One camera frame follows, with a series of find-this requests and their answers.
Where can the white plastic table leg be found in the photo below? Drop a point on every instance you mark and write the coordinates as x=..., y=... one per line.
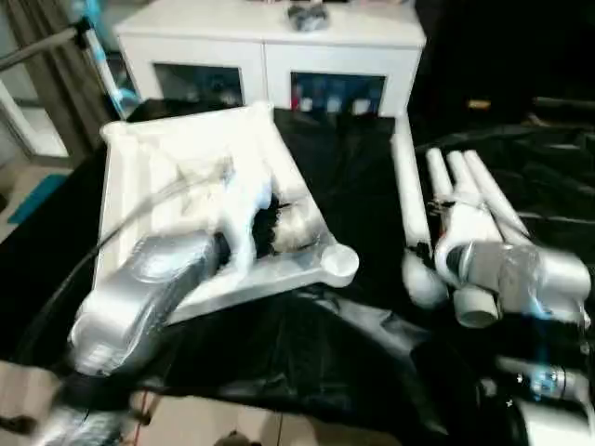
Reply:
x=439, y=172
x=411, y=200
x=460, y=176
x=493, y=195

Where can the white plastic table top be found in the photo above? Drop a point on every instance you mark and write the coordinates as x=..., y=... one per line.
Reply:
x=139, y=186

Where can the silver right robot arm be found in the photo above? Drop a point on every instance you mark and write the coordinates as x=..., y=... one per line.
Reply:
x=548, y=274

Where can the black plastic mat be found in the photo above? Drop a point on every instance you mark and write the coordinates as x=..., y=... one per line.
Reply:
x=348, y=353

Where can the white cabinet with glass doors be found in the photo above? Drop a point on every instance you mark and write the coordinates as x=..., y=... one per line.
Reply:
x=269, y=56

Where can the clear bag of black parts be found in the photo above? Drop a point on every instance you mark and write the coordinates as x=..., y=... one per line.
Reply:
x=307, y=18

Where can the dark metal rod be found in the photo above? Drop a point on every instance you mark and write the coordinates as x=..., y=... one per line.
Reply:
x=562, y=104

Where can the blue flat board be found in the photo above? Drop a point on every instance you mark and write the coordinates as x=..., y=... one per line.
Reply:
x=39, y=200

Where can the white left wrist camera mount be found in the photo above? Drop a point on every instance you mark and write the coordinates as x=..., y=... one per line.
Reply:
x=241, y=218

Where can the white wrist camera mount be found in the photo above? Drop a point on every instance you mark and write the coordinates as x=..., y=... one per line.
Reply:
x=465, y=223
x=241, y=218

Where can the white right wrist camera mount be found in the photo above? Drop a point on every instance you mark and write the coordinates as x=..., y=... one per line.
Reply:
x=465, y=223

